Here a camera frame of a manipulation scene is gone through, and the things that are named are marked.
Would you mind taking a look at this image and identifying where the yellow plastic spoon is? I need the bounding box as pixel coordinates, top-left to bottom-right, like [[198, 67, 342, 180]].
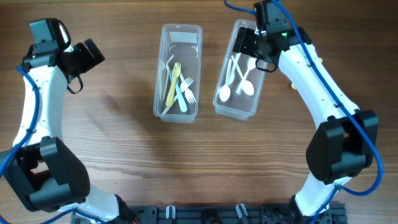
[[290, 57, 323, 90]]

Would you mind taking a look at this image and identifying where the thin white spoon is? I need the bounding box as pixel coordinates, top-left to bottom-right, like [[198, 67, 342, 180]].
[[219, 58, 232, 102]]

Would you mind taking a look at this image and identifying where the yellow plastic fork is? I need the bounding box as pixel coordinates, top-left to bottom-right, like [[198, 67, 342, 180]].
[[165, 62, 181, 107]]

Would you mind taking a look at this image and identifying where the thin white fork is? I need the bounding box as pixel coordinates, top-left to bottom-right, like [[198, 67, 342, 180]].
[[180, 73, 197, 103]]

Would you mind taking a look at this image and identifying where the curved white plastic fork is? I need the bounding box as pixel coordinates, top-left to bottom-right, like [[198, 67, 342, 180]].
[[163, 54, 174, 100]]

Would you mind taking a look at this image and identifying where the light blue plastic fork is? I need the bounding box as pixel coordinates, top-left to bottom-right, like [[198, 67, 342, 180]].
[[175, 81, 188, 113]]

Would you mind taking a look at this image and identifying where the light blue plastic spoon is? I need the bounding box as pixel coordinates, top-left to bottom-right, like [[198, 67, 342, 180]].
[[228, 53, 241, 85]]

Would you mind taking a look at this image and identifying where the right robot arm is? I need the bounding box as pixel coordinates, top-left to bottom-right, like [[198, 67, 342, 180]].
[[233, 1, 384, 223]]

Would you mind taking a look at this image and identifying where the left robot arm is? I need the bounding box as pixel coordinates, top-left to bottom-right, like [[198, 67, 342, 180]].
[[1, 18, 136, 223]]

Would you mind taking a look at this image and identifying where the right clear plastic container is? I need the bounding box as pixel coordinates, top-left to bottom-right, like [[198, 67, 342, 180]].
[[213, 19, 266, 120]]

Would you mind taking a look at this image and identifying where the clear plastic container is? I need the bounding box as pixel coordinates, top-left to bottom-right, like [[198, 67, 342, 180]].
[[213, 19, 266, 120], [153, 24, 203, 123]]

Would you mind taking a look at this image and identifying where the left clear plastic container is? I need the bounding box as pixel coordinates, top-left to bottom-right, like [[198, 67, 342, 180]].
[[153, 24, 203, 123]]

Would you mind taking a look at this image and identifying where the left blue cable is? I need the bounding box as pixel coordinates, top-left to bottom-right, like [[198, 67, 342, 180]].
[[0, 65, 106, 224]]

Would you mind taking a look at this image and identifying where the blue cable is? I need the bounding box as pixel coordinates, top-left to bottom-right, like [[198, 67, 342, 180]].
[[223, 0, 384, 224], [0, 65, 106, 224]]

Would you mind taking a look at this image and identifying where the right blue cable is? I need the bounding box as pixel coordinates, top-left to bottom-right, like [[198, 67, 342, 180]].
[[223, 0, 384, 224]]

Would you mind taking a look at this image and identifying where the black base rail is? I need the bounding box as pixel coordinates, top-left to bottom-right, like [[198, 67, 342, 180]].
[[70, 203, 348, 224]]

